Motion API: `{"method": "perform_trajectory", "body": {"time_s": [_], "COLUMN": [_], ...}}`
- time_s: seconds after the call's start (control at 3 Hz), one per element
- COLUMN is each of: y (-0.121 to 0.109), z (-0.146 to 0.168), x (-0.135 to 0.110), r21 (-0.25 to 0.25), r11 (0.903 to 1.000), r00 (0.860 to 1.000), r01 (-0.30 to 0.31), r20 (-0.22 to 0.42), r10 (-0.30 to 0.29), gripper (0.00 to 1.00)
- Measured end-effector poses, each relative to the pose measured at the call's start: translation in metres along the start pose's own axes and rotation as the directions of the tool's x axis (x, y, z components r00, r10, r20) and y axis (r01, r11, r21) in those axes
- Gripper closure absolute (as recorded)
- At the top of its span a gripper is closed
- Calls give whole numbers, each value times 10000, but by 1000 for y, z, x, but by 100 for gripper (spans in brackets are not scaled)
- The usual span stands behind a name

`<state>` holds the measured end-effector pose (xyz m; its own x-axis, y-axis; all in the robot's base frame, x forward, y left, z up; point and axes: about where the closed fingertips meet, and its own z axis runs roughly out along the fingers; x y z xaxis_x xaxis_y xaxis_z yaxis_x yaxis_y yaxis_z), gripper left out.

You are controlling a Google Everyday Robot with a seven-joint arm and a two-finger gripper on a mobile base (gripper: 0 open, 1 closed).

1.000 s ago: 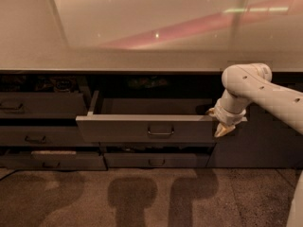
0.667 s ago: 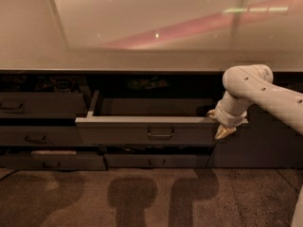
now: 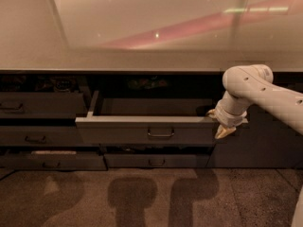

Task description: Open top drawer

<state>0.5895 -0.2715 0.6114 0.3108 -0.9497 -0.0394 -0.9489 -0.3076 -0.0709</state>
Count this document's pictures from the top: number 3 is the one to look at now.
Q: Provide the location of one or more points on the dark drawer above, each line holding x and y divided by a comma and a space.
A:
156, 160
41, 105
23, 160
39, 136
147, 121

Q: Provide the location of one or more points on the pale flat item bottom drawer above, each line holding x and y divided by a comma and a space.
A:
53, 152

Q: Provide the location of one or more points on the green snack bag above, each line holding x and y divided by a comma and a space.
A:
147, 83

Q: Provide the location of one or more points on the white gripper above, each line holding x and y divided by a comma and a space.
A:
229, 118

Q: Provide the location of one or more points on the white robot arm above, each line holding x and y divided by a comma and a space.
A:
265, 196

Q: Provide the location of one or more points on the dark items in left drawer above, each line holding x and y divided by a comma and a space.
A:
28, 83

